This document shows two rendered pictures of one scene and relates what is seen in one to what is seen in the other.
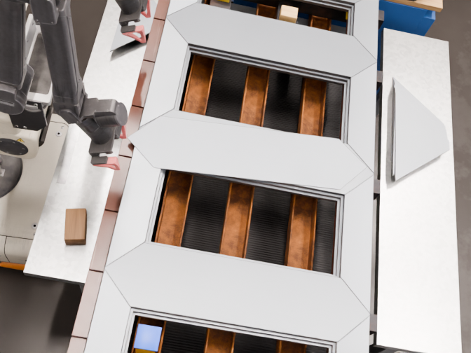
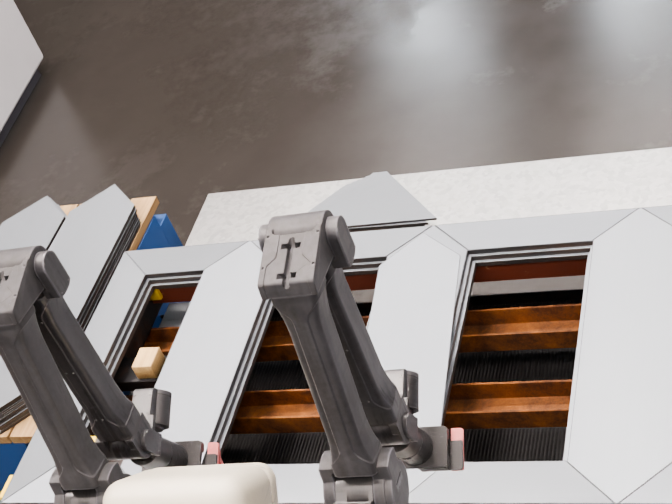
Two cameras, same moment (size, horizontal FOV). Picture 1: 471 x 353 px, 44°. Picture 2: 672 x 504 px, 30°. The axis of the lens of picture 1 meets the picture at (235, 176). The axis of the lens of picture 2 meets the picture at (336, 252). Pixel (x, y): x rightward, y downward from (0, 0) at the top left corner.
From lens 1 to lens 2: 144 cm
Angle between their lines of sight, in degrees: 40
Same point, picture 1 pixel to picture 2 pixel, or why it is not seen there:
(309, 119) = not seen: hidden behind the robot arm
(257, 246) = not seen: hidden behind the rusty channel
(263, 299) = (637, 313)
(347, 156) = (407, 254)
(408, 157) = (400, 208)
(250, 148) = (398, 359)
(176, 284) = (630, 410)
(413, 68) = (251, 224)
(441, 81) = (274, 195)
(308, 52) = (229, 316)
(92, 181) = not seen: outside the picture
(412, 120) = (341, 210)
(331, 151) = (400, 270)
